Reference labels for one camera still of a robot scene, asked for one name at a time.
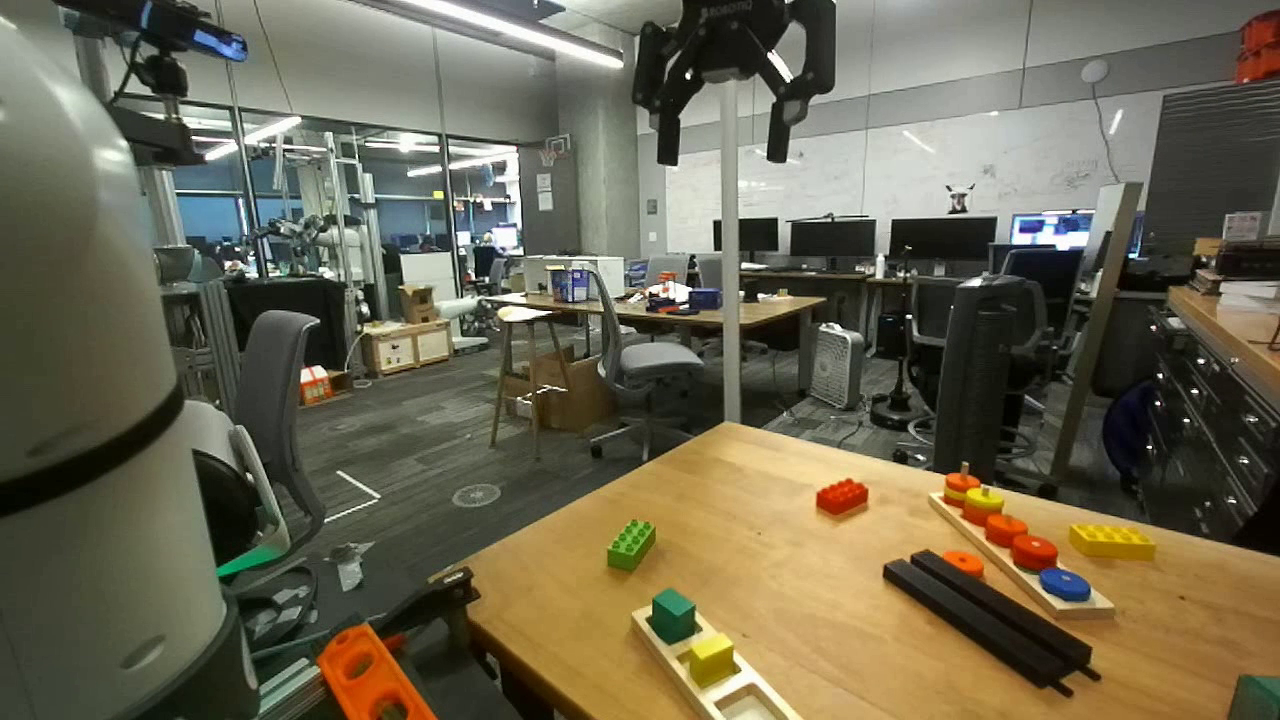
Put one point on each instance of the yellow wooden block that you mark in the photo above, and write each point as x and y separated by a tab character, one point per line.
710	659

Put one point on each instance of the ceiling light strip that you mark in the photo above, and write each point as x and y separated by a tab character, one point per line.
514	28

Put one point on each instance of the green wooden block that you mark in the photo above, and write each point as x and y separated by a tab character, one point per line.
672	613

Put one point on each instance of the black overhead camera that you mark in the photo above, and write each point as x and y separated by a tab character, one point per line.
160	42

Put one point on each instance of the wooden office desk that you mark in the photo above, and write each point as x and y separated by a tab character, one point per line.
720	312

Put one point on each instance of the grey office chair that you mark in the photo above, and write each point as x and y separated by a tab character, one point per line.
645	361

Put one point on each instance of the dark computer monitor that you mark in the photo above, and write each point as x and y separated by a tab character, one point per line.
753	237
834	243
941	243

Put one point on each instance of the black slotted bar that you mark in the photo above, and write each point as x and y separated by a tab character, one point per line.
992	616

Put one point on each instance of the orange plastic holder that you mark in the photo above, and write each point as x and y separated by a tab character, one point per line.
365	672

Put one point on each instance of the green toy brick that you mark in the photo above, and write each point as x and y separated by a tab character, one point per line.
630	542

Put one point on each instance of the wooden peg board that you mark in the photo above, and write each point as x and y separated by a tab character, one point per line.
1012	570

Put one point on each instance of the cardboard floor box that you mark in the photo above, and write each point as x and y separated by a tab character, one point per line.
575	392

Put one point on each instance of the blue desk box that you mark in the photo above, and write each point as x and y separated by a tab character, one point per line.
568	287

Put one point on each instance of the orange tool case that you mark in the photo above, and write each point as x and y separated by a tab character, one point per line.
1261	47

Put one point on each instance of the green wooden cube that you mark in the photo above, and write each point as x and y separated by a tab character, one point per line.
1256	698

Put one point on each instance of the vertical white frame pole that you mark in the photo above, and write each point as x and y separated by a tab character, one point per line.
731	266

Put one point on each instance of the black wall television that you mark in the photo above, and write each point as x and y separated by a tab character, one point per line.
1213	175

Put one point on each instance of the red toy brick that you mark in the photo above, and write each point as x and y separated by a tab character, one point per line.
841	497

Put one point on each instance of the grey computer tower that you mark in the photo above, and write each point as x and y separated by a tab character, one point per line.
839	367

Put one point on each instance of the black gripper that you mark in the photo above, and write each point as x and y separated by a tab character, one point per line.
735	32

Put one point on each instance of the grey mesh chair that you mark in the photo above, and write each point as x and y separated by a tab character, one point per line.
275	400

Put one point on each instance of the black office chair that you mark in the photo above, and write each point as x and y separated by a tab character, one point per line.
982	361

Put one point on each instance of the lit computer monitor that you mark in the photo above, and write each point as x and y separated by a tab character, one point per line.
1053	231

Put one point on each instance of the black drawer tool cabinet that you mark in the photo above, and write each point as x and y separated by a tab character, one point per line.
1222	426

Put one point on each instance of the low white cabinet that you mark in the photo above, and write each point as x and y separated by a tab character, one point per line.
406	347

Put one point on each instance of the wooden shape sorter tray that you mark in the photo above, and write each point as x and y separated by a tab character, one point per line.
727	684

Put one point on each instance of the slanted white frame pole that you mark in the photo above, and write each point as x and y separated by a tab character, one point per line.
1094	332

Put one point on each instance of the wooden stool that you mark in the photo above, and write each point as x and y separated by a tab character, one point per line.
520	316

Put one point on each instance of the yellow toy brick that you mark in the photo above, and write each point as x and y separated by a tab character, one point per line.
1109	538

